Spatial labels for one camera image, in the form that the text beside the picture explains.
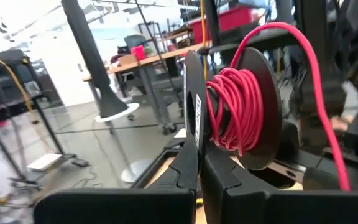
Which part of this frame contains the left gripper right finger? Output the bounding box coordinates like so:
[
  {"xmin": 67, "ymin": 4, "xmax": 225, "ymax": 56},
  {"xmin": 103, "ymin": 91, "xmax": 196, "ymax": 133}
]
[{"xmin": 200, "ymin": 142, "xmax": 358, "ymax": 224}]

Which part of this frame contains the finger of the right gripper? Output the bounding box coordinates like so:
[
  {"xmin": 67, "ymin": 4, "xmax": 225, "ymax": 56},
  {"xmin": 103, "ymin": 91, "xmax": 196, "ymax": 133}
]
[{"xmin": 302, "ymin": 167, "xmax": 341, "ymax": 191}]

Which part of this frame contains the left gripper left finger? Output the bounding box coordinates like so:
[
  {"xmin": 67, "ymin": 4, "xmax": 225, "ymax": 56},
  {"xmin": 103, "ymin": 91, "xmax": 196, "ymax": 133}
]
[{"xmin": 32, "ymin": 139, "xmax": 200, "ymax": 224}]

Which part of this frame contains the thin red cord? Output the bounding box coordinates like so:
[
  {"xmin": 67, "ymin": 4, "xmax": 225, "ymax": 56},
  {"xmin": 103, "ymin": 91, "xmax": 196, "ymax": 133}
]
[{"xmin": 206, "ymin": 21, "xmax": 352, "ymax": 191}]

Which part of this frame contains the white power box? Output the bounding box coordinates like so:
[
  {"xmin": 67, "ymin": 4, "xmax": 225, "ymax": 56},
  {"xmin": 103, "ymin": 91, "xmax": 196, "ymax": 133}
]
[{"xmin": 27, "ymin": 152, "xmax": 63, "ymax": 172}]

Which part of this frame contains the black column on white base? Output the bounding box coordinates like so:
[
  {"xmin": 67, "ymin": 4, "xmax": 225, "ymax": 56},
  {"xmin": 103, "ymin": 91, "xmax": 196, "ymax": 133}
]
[{"xmin": 60, "ymin": 0, "xmax": 140, "ymax": 123}]

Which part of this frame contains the red plastic crate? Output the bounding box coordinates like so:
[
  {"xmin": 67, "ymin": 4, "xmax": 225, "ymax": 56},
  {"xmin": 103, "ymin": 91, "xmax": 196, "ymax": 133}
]
[{"xmin": 188, "ymin": 5, "xmax": 256, "ymax": 45}]

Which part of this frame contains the metal wheeled cart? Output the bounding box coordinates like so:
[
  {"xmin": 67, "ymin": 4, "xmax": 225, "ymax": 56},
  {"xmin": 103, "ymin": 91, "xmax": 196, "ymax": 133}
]
[{"xmin": 135, "ymin": 62, "xmax": 186, "ymax": 135}]

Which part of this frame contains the small cardboard box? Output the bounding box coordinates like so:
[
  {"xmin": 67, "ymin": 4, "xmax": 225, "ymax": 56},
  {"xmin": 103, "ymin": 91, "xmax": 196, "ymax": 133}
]
[{"xmin": 117, "ymin": 54, "xmax": 139, "ymax": 67}]

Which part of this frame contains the wooden workbench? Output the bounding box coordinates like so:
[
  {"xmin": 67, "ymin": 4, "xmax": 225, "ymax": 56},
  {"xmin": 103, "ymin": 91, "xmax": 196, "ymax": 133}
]
[{"xmin": 82, "ymin": 40, "xmax": 213, "ymax": 83}]

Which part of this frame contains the small pink object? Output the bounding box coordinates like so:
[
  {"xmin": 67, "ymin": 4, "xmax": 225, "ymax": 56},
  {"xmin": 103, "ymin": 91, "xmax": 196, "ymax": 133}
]
[{"xmin": 130, "ymin": 44, "xmax": 147, "ymax": 62}]

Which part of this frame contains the black monitor on stand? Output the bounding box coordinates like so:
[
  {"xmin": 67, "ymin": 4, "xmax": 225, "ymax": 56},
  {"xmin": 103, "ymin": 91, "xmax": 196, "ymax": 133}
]
[{"xmin": 0, "ymin": 49, "xmax": 45, "ymax": 110}]

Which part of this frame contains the yellow floor cable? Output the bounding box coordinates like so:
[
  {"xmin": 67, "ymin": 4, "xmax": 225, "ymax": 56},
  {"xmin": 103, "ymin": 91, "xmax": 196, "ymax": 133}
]
[{"xmin": 200, "ymin": 0, "xmax": 209, "ymax": 81}]

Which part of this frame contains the yellow hanging cable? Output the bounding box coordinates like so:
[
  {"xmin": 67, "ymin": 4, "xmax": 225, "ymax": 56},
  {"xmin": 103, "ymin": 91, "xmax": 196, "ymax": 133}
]
[{"xmin": 0, "ymin": 51, "xmax": 34, "ymax": 113}]

